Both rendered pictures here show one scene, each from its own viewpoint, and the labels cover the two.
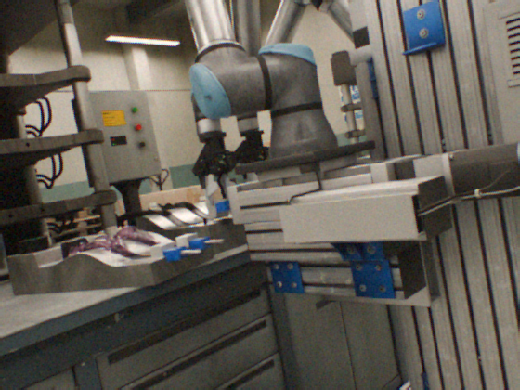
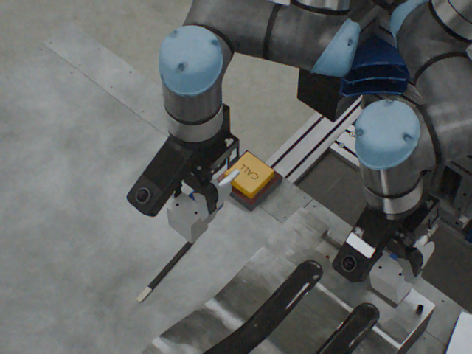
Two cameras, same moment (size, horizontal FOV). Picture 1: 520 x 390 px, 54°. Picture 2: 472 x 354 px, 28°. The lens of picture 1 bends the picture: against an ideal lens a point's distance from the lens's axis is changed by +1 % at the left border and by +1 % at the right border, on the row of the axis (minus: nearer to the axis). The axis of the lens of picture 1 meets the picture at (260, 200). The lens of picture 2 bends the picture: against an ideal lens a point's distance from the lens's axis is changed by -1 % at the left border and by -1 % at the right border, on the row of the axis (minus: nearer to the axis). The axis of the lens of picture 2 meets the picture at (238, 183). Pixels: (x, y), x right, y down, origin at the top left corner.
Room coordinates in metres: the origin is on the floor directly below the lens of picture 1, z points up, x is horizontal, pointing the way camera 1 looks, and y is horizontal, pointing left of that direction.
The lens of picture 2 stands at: (1.78, 0.74, 2.18)
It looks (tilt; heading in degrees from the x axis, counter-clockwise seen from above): 58 degrees down; 266
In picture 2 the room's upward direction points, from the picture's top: straight up
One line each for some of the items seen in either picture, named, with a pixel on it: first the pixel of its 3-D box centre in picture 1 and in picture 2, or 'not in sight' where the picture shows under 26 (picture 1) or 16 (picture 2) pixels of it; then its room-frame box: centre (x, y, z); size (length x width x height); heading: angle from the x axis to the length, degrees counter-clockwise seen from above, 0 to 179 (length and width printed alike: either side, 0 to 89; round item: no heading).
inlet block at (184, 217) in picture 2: not in sight; (209, 198); (1.78, -0.02, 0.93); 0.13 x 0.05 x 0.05; 45
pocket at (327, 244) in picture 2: not in sight; (332, 251); (1.59, 0.05, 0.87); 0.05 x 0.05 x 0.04; 45
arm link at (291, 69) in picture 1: (287, 77); not in sight; (1.11, -0.11, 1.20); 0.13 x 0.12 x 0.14; 101
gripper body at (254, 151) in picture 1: (254, 149); (199, 144); (1.78, -0.01, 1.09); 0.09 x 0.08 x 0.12; 45
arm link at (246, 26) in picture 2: not in sight; (230, 21); (1.74, -0.10, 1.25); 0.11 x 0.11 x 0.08; 68
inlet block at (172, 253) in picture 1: (178, 253); not in sight; (1.24, 0.22, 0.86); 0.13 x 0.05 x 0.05; 62
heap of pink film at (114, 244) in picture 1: (110, 241); not in sight; (1.41, 0.43, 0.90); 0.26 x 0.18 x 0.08; 62
